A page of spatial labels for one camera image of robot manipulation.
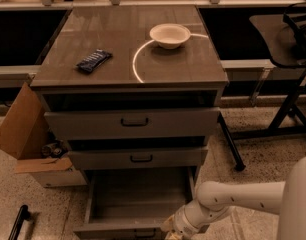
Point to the grey top drawer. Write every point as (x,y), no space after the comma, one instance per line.
(130,124)

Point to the grey bottom drawer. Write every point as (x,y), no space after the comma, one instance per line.
(132,204)

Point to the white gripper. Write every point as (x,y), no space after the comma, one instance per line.
(180,221)

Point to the white paper bowl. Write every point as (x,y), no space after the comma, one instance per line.
(170,36)

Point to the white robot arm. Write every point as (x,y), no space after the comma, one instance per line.
(214,201)

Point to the dark blue snack packet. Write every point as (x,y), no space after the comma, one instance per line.
(94,60)

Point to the cans inside cardboard box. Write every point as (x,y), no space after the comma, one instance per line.
(54,150)

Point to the open cardboard box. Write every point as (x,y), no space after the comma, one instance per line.
(23,132)

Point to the grey drawer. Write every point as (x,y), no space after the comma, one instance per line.
(130,124)
(137,158)
(132,204)

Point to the grey middle drawer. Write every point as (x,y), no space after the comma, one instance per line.
(137,158)

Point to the grey drawer cabinet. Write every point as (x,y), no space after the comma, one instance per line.
(140,75)

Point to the black chair with metal legs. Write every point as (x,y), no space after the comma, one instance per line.
(285,38)

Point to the black bar on floor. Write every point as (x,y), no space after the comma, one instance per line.
(22,216)

